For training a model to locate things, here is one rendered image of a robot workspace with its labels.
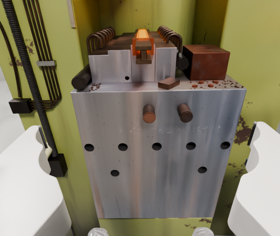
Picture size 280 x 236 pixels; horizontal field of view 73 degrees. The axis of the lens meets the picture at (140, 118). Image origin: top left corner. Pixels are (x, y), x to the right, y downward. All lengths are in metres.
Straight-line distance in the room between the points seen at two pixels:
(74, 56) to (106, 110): 0.25
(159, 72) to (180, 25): 0.50
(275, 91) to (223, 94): 0.33
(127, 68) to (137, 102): 0.09
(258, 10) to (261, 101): 0.28
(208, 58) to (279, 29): 0.28
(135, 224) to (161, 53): 0.55
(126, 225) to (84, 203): 0.33
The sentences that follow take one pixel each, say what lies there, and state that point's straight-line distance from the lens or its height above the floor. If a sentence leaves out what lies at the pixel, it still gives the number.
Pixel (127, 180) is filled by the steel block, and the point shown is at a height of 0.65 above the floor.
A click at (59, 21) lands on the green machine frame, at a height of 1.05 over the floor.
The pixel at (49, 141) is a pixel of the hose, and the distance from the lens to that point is 0.77.
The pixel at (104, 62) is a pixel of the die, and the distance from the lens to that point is 0.46.
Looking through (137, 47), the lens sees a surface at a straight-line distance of 0.34.
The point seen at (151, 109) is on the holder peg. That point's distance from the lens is 0.40.
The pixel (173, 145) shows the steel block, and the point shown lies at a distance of 0.49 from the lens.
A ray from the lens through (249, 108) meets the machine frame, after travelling 0.75.
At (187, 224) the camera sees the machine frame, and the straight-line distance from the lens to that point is 0.74.
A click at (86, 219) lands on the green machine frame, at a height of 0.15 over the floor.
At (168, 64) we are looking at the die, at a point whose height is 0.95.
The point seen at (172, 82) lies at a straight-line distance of 0.42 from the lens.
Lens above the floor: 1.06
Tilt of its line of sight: 29 degrees down
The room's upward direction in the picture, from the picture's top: 2 degrees counter-clockwise
